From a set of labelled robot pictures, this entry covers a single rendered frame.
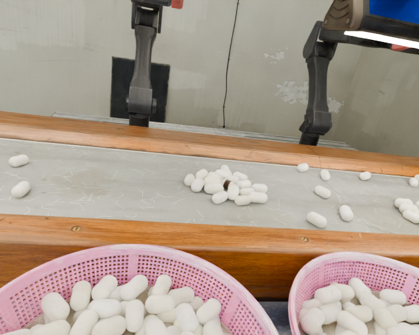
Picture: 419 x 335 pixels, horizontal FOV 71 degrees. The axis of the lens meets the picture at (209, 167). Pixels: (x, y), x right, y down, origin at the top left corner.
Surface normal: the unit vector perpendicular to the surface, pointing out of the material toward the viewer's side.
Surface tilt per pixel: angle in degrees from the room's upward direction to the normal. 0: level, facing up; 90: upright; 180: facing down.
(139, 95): 60
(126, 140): 45
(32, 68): 90
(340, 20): 90
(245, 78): 90
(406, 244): 0
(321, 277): 72
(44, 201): 0
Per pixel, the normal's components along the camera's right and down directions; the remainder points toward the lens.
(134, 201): 0.16, -0.90
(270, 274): 0.14, 0.42
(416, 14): 0.20, -0.13
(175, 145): 0.21, -0.34
